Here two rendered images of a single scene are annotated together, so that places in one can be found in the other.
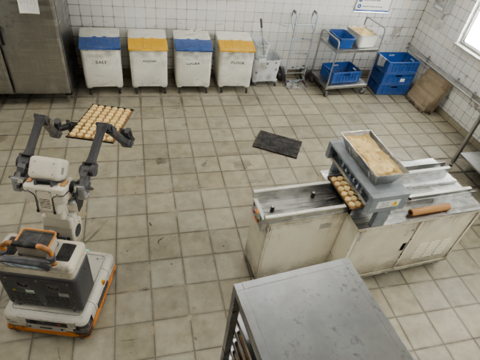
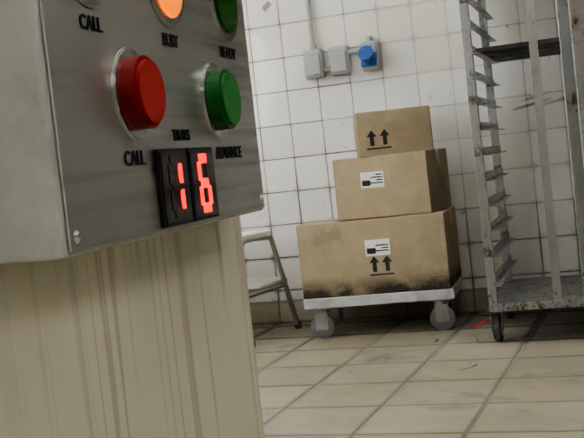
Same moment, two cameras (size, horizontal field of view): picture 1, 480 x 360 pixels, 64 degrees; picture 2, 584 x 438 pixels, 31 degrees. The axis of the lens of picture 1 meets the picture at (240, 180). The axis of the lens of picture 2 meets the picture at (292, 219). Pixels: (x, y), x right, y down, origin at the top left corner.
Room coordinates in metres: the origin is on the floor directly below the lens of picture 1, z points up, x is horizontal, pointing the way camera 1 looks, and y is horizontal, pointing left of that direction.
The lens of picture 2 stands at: (2.49, 0.16, 0.72)
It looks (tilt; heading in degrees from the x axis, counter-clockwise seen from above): 3 degrees down; 218
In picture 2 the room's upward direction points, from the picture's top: 6 degrees counter-clockwise
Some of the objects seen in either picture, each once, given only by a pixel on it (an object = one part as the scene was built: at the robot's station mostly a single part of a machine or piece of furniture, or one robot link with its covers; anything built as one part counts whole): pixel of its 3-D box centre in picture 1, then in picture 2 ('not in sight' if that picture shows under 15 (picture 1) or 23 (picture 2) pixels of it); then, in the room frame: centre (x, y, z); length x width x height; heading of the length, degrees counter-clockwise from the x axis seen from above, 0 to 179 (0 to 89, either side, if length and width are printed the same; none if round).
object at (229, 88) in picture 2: not in sight; (217, 100); (2.10, -0.19, 0.76); 0.03 x 0.02 x 0.03; 22
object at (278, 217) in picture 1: (376, 203); not in sight; (2.38, -1.16, 0.87); 2.01 x 0.03 x 0.07; 112
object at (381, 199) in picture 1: (361, 181); not in sight; (2.48, -1.00, 1.01); 0.72 x 0.33 x 0.34; 22
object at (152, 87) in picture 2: not in sight; (135, 93); (2.19, -0.16, 0.76); 0.03 x 0.02 x 0.03; 22
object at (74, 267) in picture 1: (47, 266); not in sight; (1.51, 1.26, 0.59); 0.55 x 0.34 x 0.83; 92
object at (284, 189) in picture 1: (358, 180); not in sight; (2.65, -1.05, 0.87); 2.01 x 0.03 x 0.07; 112
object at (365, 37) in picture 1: (361, 36); not in sight; (6.26, -1.57, 0.90); 0.44 x 0.36 x 0.20; 27
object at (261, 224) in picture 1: (258, 214); (142, 81); (2.15, -0.19, 0.77); 0.24 x 0.04 x 0.14; 22
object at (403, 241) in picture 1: (383, 221); not in sight; (2.66, -1.44, 0.42); 1.28 x 0.72 x 0.84; 112
